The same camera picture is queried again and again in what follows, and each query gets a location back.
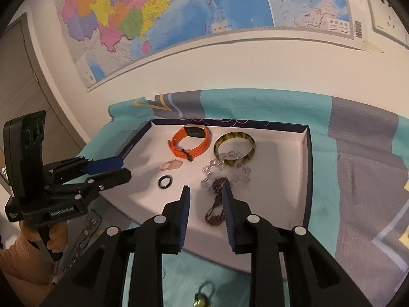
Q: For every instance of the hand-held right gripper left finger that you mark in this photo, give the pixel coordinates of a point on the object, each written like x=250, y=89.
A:
x=185, y=219

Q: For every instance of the pink translucent clip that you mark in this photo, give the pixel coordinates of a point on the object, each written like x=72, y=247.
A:
x=171, y=165

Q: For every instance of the clear tape strip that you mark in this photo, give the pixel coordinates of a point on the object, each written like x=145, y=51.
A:
x=372, y=46

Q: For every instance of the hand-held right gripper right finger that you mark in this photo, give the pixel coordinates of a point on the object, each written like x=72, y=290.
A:
x=227, y=219

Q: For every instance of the colourful wall map poster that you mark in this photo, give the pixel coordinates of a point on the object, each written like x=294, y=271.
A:
x=179, y=9

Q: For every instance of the dark blue cardboard box tray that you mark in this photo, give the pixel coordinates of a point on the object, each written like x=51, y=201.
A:
x=274, y=179

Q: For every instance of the grey door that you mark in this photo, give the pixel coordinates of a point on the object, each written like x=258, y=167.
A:
x=25, y=80

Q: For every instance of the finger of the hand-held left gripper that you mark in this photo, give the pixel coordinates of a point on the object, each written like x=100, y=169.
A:
x=107, y=163
x=115, y=176

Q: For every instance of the tortoiseshell bangle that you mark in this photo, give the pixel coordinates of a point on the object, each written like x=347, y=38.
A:
x=220, y=140

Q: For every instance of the white wall socket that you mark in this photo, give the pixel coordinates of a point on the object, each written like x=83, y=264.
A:
x=383, y=12

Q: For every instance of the green bead charm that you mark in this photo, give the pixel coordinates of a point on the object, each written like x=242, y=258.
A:
x=202, y=300

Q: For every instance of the orange watch band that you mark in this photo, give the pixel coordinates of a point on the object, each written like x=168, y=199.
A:
x=179, y=137

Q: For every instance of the person's left hand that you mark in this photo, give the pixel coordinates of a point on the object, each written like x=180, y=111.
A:
x=59, y=235

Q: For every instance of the teal and grey printed blanket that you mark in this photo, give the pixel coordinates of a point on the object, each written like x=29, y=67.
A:
x=361, y=179

